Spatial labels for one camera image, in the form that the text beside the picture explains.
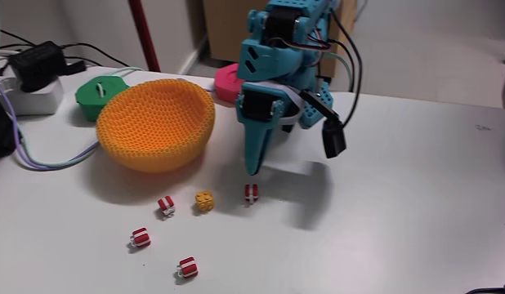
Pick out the pink plastic printed part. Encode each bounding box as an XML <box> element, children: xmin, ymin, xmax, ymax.
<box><xmin>214</xmin><ymin>63</ymin><xmax>248</xmax><ymax>104</ymax></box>

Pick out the red pole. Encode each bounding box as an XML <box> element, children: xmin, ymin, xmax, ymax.
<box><xmin>127</xmin><ymin>0</ymin><xmax>162</xmax><ymax>74</ymax></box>

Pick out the black adapter cable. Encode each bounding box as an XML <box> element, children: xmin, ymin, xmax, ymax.
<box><xmin>59</xmin><ymin>42</ymin><xmax>132</xmax><ymax>69</ymax></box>

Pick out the purple cable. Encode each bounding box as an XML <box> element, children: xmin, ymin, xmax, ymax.
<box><xmin>0</xmin><ymin>77</ymin><xmax>101</xmax><ymax>172</ymax></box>

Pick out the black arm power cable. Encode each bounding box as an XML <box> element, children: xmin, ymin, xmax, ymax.
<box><xmin>327</xmin><ymin>38</ymin><xmax>356</xmax><ymax>93</ymax></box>

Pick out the yellow cube piece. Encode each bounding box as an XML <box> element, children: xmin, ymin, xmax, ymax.
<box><xmin>194</xmin><ymin>189</ymin><xmax>216</xmax><ymax>213</ymax></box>

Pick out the black plug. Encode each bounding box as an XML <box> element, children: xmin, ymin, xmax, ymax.
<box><xmin>64</xmin><ymin>60</ymin><xmax>88</xmax><ymax>77</ymax></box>

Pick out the black keyboard cable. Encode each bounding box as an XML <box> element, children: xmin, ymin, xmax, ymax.
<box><xmin>464</xmin><ymin>285</ymin><xmax>505</xmax><ymax>294</ymax></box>

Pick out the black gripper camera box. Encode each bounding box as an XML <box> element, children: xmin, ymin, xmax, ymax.
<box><xmin>298</xmin><ymin>88</ymin><xmax>348</xmax><ymax>160</ymax></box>

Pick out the black case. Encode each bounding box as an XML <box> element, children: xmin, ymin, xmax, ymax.
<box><xmin>0</xmin><ymin>91</ymin><xmax>16</xmax><ymax>163</ymax></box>

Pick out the pale green arm cable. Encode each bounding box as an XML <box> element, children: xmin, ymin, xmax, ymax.
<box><xmin>328</xmin><ymin>51</ymin><xmax>355</xmax><ymax>92</ymax></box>

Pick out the red white striped cube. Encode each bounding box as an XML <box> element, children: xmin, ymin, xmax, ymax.
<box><xmin>177</xmin><ymin>256</ymin><xmax>199</xmax><ymax>280</ymax></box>
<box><xmin>244</xmin><ymin>183</ymin><xmax>260</xmax><ymax>204</ymax></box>
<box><xmin>129</xmin><ymin>226</ymin><xmax>152</xmax><ymax>249</ymax></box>
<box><xmin>156</xmin><ymin>195</ymin><xmax>177</xmax><ymax>217</ymax></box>

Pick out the green plastic printed part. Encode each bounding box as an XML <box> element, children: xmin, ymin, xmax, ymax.
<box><xmin>74</xmin><ymin>75</ymin><xmax>131</xmax><ymax>123</ymax></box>

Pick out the wooden cabinet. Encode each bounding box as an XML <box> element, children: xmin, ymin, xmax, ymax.
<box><xmin>202</xmin><ymin>0</ymin><xmax>358</xmax><ymax>79</ymax></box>

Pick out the black camera cable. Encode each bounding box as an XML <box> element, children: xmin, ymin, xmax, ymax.
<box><xmin>329</xmin><ymin>7</ymin><xmax>364</xmax><ymax>127</ymax></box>

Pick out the yellow honeycomb basket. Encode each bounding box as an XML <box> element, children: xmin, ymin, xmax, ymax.
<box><xmin>96</xmin><ymin>78</ymin><xmax>217</xmax><ymax>174</ymax></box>

